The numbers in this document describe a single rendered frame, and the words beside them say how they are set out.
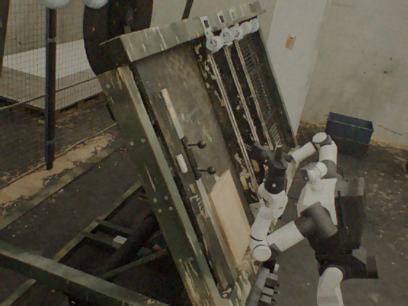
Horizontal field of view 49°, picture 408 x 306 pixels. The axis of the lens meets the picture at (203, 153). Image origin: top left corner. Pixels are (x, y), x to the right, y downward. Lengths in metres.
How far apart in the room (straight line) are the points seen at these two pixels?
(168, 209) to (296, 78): 4.30
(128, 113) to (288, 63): 4.32
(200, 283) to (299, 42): 4.31
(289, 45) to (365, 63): 1.71
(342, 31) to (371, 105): 1.19
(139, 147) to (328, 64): 5.72
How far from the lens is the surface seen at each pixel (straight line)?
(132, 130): 1.73
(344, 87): 7.29
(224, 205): 2.27
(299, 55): 5.84
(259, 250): 1.99
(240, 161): 2.52
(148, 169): 1.76
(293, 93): 5.94
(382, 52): 7.18
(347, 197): 2.10
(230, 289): 2.16
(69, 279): 2.29
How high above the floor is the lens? 2.30
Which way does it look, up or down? 25 degrees down
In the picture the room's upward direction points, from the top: 10 degrees clockwise
